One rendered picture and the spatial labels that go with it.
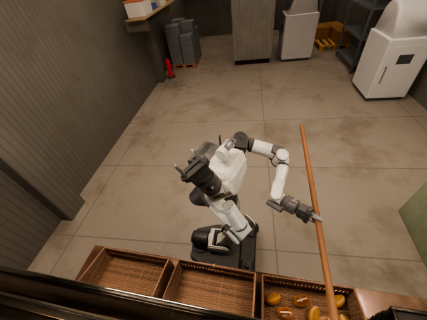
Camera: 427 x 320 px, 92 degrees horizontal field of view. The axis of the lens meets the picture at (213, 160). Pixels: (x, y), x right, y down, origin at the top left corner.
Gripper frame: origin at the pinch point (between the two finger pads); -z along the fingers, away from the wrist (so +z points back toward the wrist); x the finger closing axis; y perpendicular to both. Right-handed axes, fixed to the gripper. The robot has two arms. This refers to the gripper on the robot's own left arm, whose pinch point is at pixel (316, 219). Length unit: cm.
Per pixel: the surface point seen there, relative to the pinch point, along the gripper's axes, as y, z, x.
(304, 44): -509, 237, 73
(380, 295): -16, -49, 62
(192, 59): -337, 481, 89
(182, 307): 73, 17, -24
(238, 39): -409, 370, 46
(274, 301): 33, -1, 55
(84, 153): 49, 307, 80
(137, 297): 81, 31, -24
